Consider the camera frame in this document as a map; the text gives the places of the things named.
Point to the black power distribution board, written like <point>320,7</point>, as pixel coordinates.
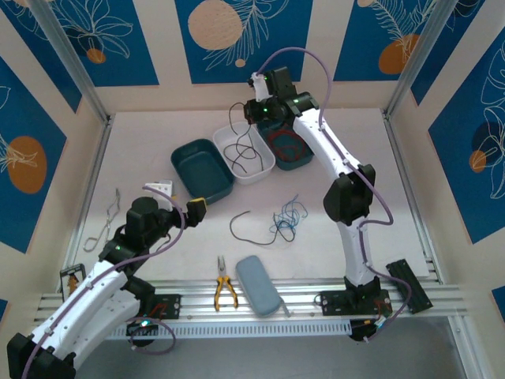
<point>71,276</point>

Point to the silver metal tongs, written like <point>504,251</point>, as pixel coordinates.
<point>117,194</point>

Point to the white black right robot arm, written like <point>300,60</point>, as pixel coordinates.
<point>331,146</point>

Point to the blue floral wall panel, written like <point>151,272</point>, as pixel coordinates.
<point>39,130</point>
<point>221,59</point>
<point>453,158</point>
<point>130,59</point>
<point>453,47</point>
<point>43,47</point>
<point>355,39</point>

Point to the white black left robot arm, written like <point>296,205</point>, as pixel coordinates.
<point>79,312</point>

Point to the white plastic bin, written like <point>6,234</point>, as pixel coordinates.
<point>246,136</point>

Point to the aluminium mounting rail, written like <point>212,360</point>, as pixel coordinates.
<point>304,292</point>

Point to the black metal bracket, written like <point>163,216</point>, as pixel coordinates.
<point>410,284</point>

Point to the teal plastic bin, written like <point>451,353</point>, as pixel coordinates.
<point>197,166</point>
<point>292,163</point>

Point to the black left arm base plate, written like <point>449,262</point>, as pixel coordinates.
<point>173,306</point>

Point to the black controller with green light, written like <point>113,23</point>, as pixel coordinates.
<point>361,333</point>
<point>141,329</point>

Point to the aluminium frame post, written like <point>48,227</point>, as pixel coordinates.
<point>422,59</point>
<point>71,59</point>

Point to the grey blue zip case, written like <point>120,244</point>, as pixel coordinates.
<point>256,284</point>

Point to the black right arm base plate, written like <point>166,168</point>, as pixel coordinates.
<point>331,304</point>

